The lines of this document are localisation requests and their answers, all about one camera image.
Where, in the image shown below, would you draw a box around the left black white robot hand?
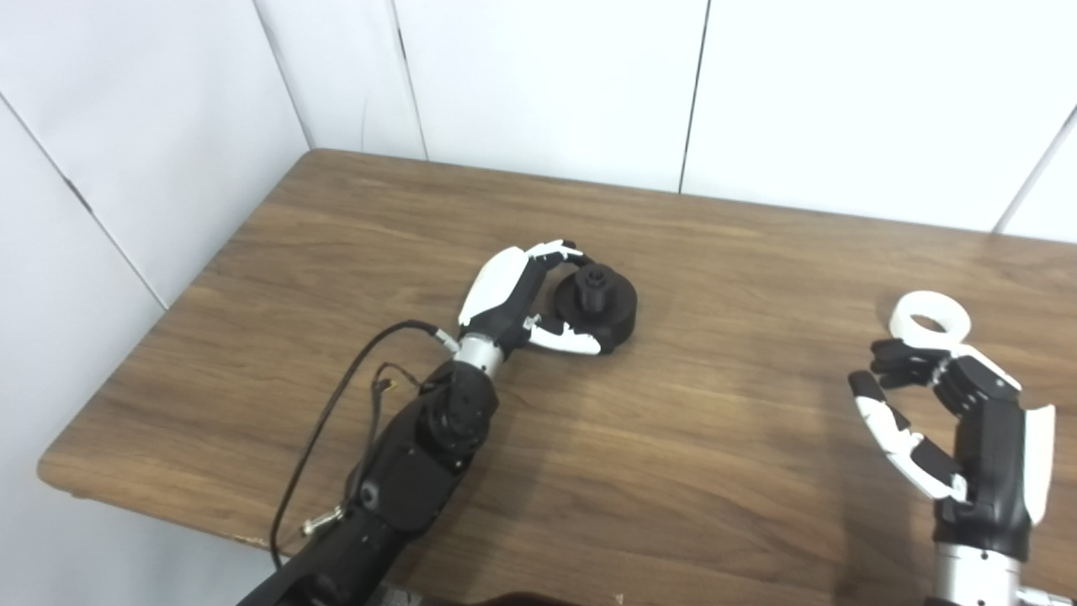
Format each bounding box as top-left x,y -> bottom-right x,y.
458,240 -> 602,356

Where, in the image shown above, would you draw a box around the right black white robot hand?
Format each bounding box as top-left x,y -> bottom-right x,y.
848,339 -> 1056,561

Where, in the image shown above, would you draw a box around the round black plastic part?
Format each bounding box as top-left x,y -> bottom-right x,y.
551,263 -> 639,353

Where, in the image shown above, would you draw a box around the white toothed plastic ring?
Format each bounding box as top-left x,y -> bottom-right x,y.
890,291 -> 972,346

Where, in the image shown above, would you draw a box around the left arm thin wire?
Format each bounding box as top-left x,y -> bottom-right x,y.
369,363 -> 423,474

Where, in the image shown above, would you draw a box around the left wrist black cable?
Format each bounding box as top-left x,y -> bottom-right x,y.
269,320 -> 462,573

